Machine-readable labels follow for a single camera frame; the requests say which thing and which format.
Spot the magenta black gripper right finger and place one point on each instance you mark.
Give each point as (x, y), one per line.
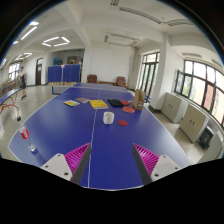
(152, 167)

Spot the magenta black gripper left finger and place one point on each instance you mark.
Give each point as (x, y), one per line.
(70, 166)

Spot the clear water bottle red label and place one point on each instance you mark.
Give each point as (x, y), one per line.
(23, 131)

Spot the small clear glass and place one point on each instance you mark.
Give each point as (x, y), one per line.
(32, 147)

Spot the small red round coaster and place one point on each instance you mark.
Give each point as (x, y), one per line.
(122, 123)

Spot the near beige cabinet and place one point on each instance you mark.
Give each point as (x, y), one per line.
(193, 123)

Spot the beige cabinet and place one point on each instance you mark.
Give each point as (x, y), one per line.
(193, 123)
(174, 108)

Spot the red table tennis paddle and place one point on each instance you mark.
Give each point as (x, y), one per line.
(128, 109)

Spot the black waste bin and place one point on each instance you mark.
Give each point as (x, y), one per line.
(206, 137)

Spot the white mug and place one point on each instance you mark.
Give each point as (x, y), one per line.
(108, 118)

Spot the small colourful booklet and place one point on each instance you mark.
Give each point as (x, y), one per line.
(71, 103)

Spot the far beige cabinet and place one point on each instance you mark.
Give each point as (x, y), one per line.
(174, 108)

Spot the grey brown notebook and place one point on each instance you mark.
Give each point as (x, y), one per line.
(82, 100)

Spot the brown cardboard file holder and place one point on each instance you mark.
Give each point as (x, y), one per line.
(139, 99)

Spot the yellow book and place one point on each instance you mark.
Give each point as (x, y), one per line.
(98, 104)

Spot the black pouch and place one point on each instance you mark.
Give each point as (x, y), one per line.
(115, 103)

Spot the left brown armchair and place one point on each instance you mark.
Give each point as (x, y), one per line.
(92, 78)

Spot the brown armchair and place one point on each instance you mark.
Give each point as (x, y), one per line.
(92, 78)
(121, 81)

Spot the right brown armchair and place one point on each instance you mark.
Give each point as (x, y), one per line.
(121, 81)

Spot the folded blue table tennis table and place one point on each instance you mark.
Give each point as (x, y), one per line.
(68, 73)

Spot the person in dark clothes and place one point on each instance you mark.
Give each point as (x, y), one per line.
(23, 82)

